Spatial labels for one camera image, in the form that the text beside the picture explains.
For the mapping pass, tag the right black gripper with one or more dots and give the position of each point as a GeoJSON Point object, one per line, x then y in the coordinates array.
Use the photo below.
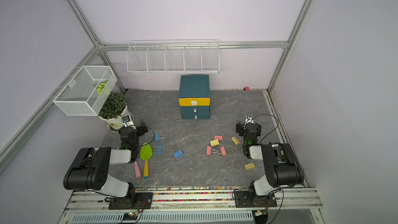
{"type": "Point", "coordinates": [249, 127]}

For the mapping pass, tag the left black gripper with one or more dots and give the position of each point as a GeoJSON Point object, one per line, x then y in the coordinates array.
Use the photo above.
{"type": "Point", "coordinates": [140, 128]}

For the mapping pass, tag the yellow binder clip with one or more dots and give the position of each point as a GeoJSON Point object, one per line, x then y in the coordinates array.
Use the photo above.
{"type": "Point", "coordinates": [249, 166]}
{"type": "Point", "coordinates": [235, 140]}
{"type": "Point", "coordinates": [214, 143]}

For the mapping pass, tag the blue binder clip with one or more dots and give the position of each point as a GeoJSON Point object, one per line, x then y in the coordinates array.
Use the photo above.
{"type": "Point", "coordinates": [159, 137]}
{"type": "Point", "coordinates": [177, 152]}
{"type": "Point", "coordinates": [159, 149]}

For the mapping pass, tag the teal drawer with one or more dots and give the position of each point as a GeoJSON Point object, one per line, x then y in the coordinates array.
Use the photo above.
{"type": "Point", "coordinates": [199, 110]}

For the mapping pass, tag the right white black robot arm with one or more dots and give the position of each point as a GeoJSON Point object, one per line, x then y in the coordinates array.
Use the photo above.
{"type": "Point", "coordinates": [281, 166]}

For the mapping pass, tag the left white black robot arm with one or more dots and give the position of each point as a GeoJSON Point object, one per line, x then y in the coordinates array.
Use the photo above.
{"type": "Point", "coordinates": [89, 170]}

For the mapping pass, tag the pink binder clip top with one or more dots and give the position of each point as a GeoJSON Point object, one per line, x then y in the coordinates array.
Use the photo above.
{"type": "Point", "coordinates": [218, 137]}

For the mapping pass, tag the pink binder clip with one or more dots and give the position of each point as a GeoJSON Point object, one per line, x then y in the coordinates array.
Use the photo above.
{"type": "Point", "coordinates": [218, 137]}
{"type": "Point", "coordinates": [223, 151]}
{"type": "Point", "coordinates": [208, 151]}

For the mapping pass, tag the pink binder clip right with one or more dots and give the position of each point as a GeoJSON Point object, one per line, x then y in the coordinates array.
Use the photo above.
{"type": "Point", "coordinates": [223, 151]}

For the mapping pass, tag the pink binder clip left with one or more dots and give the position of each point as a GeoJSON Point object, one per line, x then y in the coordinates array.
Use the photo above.
{"type": "Point", "coordinates": [208, 151]}

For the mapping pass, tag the teal drawer cabinet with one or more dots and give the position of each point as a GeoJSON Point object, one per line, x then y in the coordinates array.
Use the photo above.
{"type": "Point", "coordinates": [191, 86]}

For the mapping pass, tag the green toy shovel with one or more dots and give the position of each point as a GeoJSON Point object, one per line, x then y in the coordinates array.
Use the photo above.
{"type": "Point", "coordinates": [145, 154]}

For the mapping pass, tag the potted green plant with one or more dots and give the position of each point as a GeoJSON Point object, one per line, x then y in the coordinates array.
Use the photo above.
{"type": "Point", "coordinates": [114, 109]}

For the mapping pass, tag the pink chalk stick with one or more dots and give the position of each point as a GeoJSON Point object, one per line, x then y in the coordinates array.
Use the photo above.
{"type": "Point", "coordinates": [137, 169]}

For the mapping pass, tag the white mesh basket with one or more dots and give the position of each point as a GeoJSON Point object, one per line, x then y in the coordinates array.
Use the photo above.
{"type": "Point", "coordinates": [87, 91]}

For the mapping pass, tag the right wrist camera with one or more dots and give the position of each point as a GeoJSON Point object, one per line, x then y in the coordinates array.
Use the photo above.
{"type": "Point", "coordinates": [249, 118]}

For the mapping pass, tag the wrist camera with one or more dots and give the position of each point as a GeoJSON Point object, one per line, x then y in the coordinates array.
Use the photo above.
{"type": "Point", "coordinates": [128, 121]}
{"type": "Point", "coordinates": [249, 118]}

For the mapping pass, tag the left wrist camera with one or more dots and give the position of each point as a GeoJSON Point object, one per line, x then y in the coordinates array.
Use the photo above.
{"type": "Point", "coordinates": [128, 121]}

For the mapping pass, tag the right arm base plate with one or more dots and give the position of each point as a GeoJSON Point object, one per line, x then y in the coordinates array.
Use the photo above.
{"type": "Point", "coordinates": [246, 199]}

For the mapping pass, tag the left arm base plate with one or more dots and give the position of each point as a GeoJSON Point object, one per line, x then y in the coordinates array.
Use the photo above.
{"type": "Point", "coordinates": [142, 200]}

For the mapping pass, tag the white wire wall shelf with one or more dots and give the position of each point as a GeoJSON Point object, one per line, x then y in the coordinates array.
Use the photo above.
{"type": "Point", "coordinates": [173, 57]}

